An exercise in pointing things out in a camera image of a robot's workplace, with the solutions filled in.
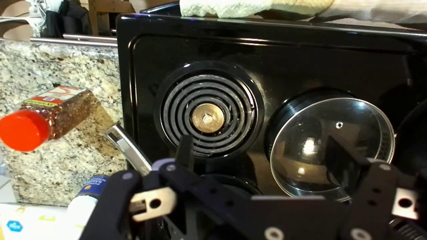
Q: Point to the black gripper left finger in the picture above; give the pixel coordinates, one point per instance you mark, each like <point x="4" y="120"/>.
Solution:
<point x="147" y="204"/>

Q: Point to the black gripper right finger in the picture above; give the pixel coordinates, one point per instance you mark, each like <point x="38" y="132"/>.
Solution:
<point x="391" y="200"/>

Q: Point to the glass lid with black knob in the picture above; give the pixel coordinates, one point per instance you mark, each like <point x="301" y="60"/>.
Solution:
<point x="307" y="133"/>

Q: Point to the small black pot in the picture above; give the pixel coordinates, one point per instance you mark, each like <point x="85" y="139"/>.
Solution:
<point x="311" y="92"/>

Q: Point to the white jar blue label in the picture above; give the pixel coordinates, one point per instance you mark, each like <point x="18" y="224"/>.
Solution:
<point x="86" y="200"/>

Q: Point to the coil burner element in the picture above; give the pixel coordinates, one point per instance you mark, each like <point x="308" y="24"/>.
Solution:
<point x="177" y="111"/>

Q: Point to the red-capped spice jar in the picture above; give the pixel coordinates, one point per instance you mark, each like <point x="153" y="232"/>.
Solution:
<point x="57" y="115"/>

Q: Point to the black electric stove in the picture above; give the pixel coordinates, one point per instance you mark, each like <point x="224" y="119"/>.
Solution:
<point x="147" y="67"/>

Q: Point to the pale yellow dish towel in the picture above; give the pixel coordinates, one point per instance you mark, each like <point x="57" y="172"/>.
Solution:
<point x="231" y="7"/>

